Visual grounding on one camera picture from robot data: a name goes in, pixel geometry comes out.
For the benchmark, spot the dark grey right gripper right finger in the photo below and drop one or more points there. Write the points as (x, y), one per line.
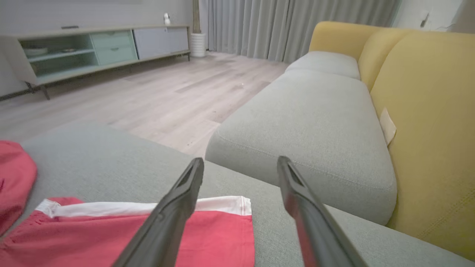
(315, 230)

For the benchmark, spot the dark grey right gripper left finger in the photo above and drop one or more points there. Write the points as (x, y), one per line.
(167, 222)

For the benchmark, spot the red shorts with white stripe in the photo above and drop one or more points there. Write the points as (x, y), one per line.
(204, 241)

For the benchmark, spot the red white basketball jersey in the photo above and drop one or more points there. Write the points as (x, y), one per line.
(15, 178)

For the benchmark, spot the long grey sofa seat cushion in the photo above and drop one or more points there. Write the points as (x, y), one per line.
(308, 129)

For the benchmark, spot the beige sofa label tag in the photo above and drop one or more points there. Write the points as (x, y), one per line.
(387, 126)

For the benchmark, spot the wide yellow sofa backrest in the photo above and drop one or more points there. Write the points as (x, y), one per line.
(434, 129)

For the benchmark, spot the short grey sofa seat cushion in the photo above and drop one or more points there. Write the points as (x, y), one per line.
(326, 63)

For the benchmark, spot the low grey tv cabinet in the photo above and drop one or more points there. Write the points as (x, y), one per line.
(156, 42)

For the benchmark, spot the white ribbed plant pot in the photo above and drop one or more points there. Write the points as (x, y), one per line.
(197, 44)

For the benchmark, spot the narrow yellow sofa backrest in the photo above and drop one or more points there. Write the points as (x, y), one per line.
(378, 52)

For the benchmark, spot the small white figurine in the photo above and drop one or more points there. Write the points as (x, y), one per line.
(167, 19)

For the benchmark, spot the grey pleated curtain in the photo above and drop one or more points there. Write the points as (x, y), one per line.
(289, 26)

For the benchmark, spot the brown plant trunk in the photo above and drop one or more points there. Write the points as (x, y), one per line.
(196, 16)

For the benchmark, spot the pale bowl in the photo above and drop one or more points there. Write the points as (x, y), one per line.
(36, 51)

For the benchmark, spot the dark remote control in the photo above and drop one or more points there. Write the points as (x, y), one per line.
(69, 27)

